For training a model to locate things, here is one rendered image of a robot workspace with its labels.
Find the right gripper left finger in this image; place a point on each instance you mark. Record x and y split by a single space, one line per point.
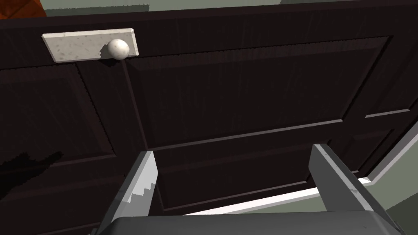
138 189

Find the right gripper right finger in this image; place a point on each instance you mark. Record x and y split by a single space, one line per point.
339 186

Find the dark brown panelled door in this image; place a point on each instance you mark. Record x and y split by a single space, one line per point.
228 98

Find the white marbled door knob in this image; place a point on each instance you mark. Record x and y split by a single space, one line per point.
98 45

